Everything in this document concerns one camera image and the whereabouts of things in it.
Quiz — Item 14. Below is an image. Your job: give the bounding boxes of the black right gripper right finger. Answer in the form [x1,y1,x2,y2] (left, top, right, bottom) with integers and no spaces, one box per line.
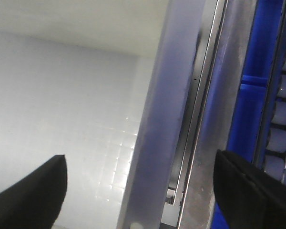
[214,150,286,229]

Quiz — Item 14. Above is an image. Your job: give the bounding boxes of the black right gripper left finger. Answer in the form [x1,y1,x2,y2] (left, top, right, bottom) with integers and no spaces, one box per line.
[0,155,67,229]

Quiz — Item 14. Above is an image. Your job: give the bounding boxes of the white plastic Totelife tote bin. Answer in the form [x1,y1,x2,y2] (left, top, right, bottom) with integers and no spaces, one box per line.
[0,0,203,229]

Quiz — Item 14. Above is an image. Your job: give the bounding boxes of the blue bin lower right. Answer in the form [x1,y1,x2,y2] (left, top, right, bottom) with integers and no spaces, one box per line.
[212,0,286,229]

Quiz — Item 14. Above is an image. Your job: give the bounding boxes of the right white roller track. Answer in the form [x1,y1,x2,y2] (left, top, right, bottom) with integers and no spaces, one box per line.
[264,23,286,182]

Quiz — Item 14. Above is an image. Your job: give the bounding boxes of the metal shelf front rail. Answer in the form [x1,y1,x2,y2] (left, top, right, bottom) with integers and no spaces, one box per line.
[161,0,258,229]

